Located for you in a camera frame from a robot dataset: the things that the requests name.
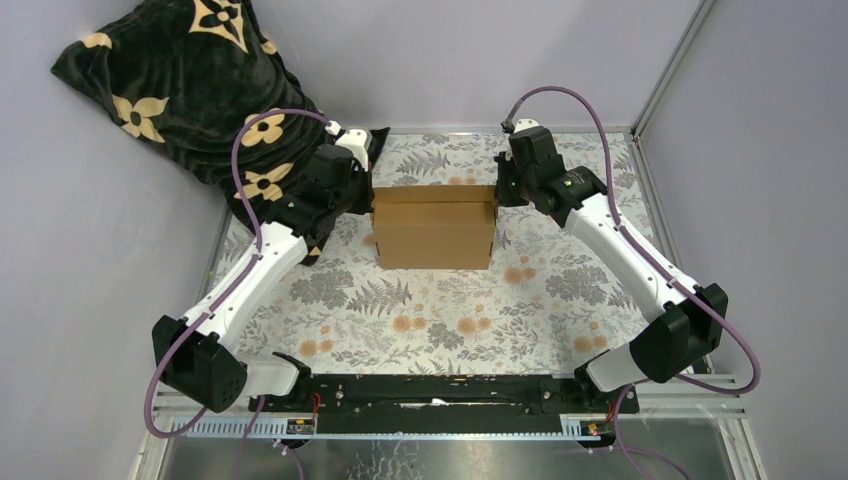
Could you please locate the brown cardboard box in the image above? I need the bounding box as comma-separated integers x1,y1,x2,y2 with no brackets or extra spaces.
372,185,498,270

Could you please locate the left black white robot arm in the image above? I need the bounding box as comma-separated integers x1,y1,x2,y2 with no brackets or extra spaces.
152,133,373,413

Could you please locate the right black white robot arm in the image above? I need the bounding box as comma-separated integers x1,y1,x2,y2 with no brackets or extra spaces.
495,119,728,412

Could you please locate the floral patterned table mat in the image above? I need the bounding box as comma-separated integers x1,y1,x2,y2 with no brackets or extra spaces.
232,132,654,374

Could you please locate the black floral plush blanket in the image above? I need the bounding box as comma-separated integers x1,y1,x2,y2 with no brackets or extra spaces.
51,1,336,228

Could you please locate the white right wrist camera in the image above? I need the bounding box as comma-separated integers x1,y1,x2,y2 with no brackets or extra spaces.
501,118,540,135

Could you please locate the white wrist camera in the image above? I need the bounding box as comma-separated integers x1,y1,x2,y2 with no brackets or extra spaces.
501,118,540,135
324,121,373,171

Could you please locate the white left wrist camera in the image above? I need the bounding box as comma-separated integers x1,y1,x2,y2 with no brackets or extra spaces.
324,121,373,171

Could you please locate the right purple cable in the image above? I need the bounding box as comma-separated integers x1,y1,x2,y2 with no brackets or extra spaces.
502,86,763,480

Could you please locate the purple cable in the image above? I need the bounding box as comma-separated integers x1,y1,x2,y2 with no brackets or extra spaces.
142,108,343,480
502,86,763,480

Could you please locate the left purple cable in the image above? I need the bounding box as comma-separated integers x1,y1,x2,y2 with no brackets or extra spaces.
142,108,343,480

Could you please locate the aluminium frame rail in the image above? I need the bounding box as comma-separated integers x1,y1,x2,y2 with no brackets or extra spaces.
132,374,766,479

